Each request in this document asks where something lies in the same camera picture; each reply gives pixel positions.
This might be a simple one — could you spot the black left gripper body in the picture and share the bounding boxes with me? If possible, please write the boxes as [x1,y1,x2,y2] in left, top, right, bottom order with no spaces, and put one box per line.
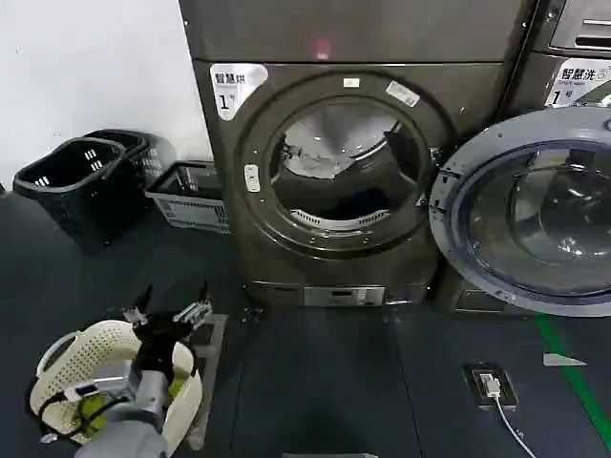
[132,312,196,382]

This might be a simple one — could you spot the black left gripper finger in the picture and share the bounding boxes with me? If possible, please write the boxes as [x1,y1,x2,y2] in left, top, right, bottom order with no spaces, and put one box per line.
[120,283,155,331]
[173,280,215,336]

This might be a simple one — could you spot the grey low basket stand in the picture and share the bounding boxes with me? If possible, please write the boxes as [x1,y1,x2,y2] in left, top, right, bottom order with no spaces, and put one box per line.
[167,313,230,450]

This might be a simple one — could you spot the white perforated laundry basket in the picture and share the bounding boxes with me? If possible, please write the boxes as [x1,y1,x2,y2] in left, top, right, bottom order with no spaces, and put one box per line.
[29,320,204,452]

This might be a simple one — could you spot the yellow-green cloth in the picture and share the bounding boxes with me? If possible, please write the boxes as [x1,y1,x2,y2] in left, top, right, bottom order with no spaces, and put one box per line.
[71,372,188,438]

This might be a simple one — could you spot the grey lattice crate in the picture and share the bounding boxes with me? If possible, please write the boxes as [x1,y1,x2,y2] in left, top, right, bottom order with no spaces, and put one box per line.
[143,160,232,236]

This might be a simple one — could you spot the black plastic laundry basket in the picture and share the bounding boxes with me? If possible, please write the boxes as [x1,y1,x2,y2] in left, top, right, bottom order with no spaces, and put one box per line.
[82,128,166,216]
[12,136,127,255]

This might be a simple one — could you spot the grey dryer with round opening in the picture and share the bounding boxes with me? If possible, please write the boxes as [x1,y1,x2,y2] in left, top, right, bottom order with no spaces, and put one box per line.
[178,0,541,309]

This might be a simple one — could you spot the pale grey cloth in drum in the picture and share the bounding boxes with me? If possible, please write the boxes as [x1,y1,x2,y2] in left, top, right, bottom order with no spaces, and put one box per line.
[282,135,346,181]

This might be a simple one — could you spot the dark clothes in drum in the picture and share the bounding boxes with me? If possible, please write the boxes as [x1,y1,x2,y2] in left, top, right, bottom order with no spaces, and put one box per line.
[312,186,393,217]

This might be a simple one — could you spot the white power plug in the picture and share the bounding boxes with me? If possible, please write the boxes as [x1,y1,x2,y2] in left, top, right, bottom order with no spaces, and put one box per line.
[478,373,501,398]

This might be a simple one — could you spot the black floor socket box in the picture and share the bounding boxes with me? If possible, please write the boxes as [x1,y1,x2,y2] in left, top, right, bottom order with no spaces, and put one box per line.
[462,363,519,412]

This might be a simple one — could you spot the round glass dryer door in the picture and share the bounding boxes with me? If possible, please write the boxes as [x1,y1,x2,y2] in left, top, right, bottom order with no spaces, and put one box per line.
[428,105,611,318]

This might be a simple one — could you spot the white floor marker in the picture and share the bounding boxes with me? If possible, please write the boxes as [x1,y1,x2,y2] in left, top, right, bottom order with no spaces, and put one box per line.
[541,352,589,368]

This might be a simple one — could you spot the grey machine with white label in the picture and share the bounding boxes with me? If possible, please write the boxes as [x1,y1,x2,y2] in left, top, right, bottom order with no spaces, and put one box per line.
[434,0,611,317]

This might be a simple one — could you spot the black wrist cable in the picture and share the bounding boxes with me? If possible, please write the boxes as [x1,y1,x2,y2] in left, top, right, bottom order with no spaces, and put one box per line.
[36,388,126,446]

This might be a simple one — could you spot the white power cable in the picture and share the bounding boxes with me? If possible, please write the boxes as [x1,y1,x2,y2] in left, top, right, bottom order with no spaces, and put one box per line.
[491,393,537,458]

